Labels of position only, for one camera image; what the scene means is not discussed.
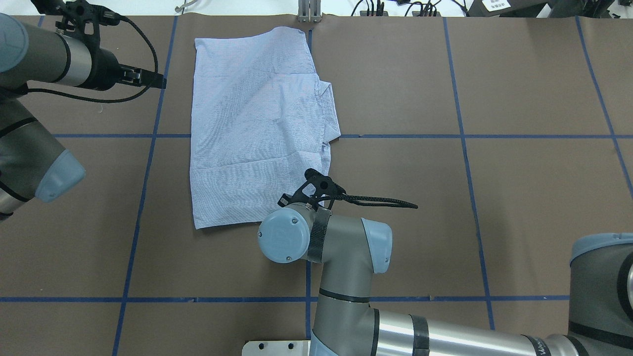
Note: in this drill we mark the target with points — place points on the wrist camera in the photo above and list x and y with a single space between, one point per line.
316 186
81 19

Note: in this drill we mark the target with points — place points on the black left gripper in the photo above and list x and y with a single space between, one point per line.
104 72

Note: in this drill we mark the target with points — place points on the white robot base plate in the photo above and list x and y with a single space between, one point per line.
277 348

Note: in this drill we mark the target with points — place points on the grey aluminium frame post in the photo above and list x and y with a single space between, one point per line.
309 11

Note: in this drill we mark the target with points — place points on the brown table mat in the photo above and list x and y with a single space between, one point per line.
514 137

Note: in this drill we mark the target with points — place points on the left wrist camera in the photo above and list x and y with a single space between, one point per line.
81 19

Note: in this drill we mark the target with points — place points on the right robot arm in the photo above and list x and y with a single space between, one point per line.
352 250

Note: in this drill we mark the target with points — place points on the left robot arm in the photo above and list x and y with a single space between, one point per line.
68 62

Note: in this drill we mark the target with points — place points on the black labelled box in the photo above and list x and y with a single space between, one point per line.
506 8

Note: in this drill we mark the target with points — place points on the light blue striped shirt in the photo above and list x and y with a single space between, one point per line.
261 117

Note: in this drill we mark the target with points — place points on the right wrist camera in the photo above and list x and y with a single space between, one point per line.
316 186

